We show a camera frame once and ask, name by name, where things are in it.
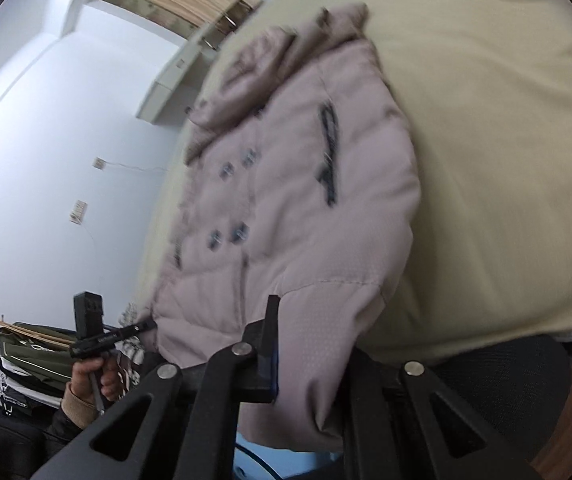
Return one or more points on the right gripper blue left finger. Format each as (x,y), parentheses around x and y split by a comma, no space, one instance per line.
(178,423)

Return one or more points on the person's left hand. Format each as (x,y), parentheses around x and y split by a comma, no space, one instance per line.
(102,372)

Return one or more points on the mauve hooded puffer coat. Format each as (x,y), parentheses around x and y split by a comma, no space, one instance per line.
(301,184)

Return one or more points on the bed with olive sheet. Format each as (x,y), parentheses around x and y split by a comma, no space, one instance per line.
(486,89)

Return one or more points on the folding bed tray table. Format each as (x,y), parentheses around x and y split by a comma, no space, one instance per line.
(212,35)

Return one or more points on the olive green bag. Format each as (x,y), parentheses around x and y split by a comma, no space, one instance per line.
(37,357)

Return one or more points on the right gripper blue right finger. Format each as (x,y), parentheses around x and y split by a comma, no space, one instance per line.
(405,423)

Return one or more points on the white wall socket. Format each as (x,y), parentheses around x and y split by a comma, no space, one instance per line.
(98,163)

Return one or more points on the white wall desk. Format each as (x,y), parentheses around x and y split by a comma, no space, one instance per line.
(187,68)

